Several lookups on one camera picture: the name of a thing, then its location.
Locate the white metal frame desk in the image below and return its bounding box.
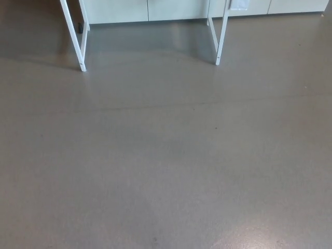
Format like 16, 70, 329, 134
60, 0, 230, 72

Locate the white cabinet row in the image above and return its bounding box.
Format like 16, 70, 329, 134
82, 0, 328, 25

